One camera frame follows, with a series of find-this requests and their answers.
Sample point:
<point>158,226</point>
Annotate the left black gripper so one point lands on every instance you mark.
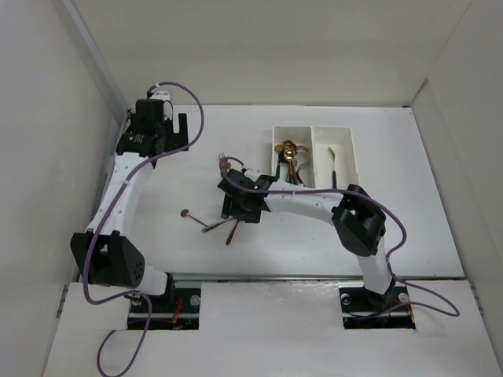
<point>176,139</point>

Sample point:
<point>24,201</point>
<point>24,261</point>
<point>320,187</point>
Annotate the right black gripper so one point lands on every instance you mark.
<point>250,216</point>

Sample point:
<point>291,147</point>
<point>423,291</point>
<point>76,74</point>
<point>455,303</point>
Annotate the copper fork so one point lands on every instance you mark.
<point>223,164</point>
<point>232,233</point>

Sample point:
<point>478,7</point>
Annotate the silver spoon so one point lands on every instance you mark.
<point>216,225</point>

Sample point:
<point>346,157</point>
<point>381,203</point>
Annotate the gold spoon green handle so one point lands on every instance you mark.
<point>278,167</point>

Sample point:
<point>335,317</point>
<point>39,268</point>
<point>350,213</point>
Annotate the small copper teaspoon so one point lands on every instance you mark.
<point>185,213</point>

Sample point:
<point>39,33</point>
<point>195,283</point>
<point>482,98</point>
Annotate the copper round spoon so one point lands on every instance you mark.
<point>289,154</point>

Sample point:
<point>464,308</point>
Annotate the gold fork green handle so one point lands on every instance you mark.
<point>334,173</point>

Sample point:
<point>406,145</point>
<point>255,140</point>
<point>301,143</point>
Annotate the black ladle spoon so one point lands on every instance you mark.
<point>284,162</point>

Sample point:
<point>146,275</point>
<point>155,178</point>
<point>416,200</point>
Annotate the white ceramic spoon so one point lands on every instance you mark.
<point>302,157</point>

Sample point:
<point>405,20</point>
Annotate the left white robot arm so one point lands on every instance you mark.
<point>104,253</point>

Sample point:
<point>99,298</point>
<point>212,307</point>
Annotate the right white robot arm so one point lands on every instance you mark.
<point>359,222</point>

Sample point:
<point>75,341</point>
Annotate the white left container bin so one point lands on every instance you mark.
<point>299,135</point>

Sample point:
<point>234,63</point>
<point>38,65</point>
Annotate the white container bin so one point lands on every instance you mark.
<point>299,135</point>
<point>333,148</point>

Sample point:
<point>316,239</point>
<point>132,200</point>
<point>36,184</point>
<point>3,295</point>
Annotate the white right container bin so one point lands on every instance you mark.
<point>333,148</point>

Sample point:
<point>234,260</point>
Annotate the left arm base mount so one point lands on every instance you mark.
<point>177,310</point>

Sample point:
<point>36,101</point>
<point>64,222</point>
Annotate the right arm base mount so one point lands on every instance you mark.
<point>366,310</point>

